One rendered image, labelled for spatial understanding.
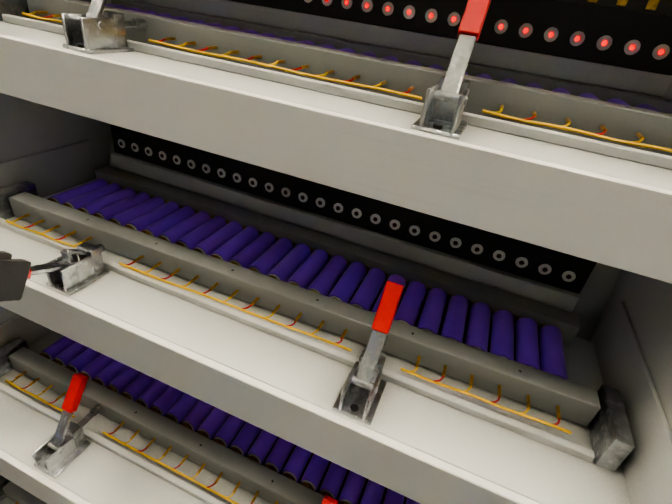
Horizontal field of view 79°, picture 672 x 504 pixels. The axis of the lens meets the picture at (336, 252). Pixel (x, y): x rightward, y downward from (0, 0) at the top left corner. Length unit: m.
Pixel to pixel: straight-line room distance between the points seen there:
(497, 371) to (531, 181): 0.15
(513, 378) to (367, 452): 0.12
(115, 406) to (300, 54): 0.40
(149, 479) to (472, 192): 0.40
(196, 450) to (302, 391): 0.19
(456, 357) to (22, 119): 0.49
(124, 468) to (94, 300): 0.19
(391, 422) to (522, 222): 0.16
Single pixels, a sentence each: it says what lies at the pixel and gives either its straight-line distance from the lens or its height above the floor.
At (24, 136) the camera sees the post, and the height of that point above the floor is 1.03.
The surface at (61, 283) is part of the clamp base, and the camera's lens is 0.42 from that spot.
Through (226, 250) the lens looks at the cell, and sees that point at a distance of 0.41.
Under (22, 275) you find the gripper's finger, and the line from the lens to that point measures 0.38.
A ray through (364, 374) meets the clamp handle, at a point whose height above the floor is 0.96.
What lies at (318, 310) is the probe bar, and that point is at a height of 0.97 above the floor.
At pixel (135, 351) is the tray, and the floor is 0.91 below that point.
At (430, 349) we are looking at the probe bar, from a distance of 0.33.
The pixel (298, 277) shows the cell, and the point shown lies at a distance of 0.38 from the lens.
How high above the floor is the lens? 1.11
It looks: 14 degrees down
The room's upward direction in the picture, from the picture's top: 14 degrees clockwise
